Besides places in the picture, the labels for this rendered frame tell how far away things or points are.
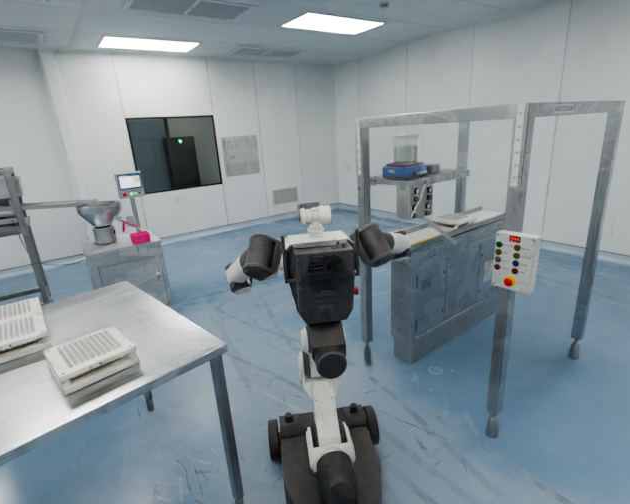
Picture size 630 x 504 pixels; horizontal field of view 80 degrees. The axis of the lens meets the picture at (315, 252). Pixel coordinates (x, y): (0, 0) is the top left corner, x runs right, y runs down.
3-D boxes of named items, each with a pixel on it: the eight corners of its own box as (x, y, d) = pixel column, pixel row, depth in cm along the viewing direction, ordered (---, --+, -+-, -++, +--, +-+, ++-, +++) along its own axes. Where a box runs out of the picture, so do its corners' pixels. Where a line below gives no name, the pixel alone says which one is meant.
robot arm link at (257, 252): (257, 281, 147) (272, 269, 136) (235, 274, 143) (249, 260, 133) (262, 256, 153) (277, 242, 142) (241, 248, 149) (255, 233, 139)
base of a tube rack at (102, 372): (64, 396, 123) (62, 389, 123) (47, 367, 140) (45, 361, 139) (140, 362, 140) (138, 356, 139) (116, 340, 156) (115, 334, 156)
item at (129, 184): (129, 237, 377) (115, 174, 358) (127, 235, 385) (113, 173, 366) (153, 232, 389) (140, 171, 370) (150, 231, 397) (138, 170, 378)
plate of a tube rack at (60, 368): (60, 383, 122) (58, 377, 121) (43, 355, 139) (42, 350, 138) (137, 350, 138) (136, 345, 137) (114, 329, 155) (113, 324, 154)
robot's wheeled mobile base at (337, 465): (405, 537, 158) (406, 476, 147) (281, 561, 152) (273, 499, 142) (365, 425, 218) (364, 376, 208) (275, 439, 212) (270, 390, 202)
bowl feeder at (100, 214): (87, 250, 339) (77, 209, 328) (83, 242, 367) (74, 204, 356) (144, 239, 365) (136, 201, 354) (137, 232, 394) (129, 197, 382)
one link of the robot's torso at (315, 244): (375, 328, 136) (374, 233, 126) (281, 340, 133) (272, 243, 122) (356, 295, 164) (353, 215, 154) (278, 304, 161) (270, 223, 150)
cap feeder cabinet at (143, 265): (106, 333, 349) (86, 255, 325) (98, 312, 393) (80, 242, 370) (175, 311, 383) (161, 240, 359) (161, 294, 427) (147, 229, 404)
